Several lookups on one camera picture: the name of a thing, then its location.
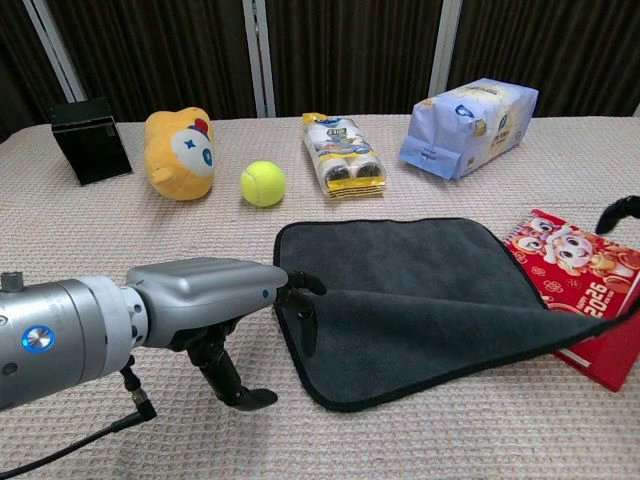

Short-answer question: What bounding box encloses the yellow white pack of rolls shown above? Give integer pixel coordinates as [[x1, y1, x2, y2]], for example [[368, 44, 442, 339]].
[[301, 112, 389, 203]]

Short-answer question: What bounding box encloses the yellow plush toy with face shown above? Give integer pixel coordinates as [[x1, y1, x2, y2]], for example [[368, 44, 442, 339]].
[[143, 105, 217, 202]]

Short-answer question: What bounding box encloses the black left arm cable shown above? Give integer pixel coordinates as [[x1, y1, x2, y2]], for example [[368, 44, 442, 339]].
[[0, 354, 159, 476]]

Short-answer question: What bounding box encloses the red spiral desk calendar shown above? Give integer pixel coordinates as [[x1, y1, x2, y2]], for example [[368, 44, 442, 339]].
[[502, 208, 640, 393]]

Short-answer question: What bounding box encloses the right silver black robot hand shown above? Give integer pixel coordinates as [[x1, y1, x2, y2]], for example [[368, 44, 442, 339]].
[[595, 195, 640, 235]]

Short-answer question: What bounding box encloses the dark pleated curtain panel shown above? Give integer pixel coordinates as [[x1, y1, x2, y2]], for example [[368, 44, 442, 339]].
[[264, 0, 446, 119], [447, 0, 640, 120], [37, 0, 257, 124], [0, 0, 76, 144]]

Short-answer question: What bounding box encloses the white metal frame post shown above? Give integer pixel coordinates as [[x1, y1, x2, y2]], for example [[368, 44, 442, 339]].
[[22, 0, 87, 104], [428, 0, 464, 101], [241, 0, 277, 119]]

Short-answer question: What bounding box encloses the pink and grey towel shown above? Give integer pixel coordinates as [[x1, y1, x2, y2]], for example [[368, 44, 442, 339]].
[[272, 217, 640, 414]]

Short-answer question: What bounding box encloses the beige woven tablecloth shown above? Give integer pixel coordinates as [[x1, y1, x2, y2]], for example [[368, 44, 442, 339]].
[[0, 113, 640, 480]]

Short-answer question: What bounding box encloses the light blue tissue pack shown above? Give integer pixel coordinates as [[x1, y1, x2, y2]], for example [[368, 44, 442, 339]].
[[398, 76, 540, 182]]

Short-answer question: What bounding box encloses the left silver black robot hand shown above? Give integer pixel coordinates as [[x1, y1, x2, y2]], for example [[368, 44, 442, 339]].
[[124, 257, 329, 412]]

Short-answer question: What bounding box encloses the yellow-green tennis ball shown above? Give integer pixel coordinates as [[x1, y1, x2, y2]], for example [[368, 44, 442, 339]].
[[240, 159, 287, 207]]

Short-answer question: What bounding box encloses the black box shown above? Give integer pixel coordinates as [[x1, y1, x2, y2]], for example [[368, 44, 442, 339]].
[[48, 97, 134, 187]]

